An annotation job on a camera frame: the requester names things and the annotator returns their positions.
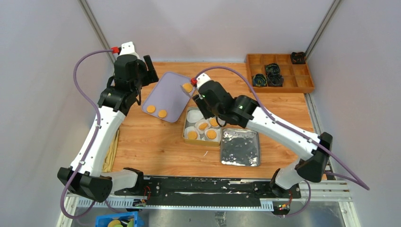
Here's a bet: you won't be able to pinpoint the lavender plastic tray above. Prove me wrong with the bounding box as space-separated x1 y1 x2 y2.
141 71 194 123

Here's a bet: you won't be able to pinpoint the round yellow cookie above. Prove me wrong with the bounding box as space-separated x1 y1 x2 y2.
198 122 209 131
182 83 193 93
146 105 156 114
187 131 198 140
158 110 167 118
205 129 217 140
209 118 219 128

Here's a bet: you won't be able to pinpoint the gold square cookie tin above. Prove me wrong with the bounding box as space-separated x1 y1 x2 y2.
183 107 222 147

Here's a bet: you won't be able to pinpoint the metal kitchen tongs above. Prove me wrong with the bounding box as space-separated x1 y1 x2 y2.
181 83 204 101

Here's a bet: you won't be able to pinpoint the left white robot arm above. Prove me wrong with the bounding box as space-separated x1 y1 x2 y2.
57 54 158 202

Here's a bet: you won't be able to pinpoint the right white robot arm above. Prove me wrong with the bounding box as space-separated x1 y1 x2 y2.
191 75 332 198

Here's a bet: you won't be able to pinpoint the white paper cup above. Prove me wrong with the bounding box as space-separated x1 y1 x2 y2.
186 110 203 123
204 128 220 142
184 126 200 140
194 119 210 134
208 117 222 128

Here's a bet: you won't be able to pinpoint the dark rolled sock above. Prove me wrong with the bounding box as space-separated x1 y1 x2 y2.
252 73 267 87
267 74 284 87
264 63 280 75
290 52 306 64

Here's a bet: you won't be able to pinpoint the silver square tin lid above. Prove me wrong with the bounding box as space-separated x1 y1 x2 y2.
220 128 261 167

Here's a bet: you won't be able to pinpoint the wooden compartment organizer box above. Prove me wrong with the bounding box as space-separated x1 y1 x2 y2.
245 53 315 94

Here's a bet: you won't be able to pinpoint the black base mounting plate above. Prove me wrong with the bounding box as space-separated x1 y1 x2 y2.
114 176 301 208

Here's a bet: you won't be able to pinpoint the folded yellow cloth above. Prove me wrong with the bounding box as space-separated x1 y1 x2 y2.
102 129 120 173

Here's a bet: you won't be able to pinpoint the blue plastic bin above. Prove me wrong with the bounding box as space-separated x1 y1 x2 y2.
95 211 145 227

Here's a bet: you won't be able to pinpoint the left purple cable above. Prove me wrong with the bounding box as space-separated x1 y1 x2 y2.
59 48 121 220

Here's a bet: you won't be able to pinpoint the purple cable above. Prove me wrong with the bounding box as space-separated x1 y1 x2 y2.
194 66 370 218
59 48 121 220

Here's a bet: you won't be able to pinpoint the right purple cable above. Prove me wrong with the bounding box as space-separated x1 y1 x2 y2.
194 66 370 218

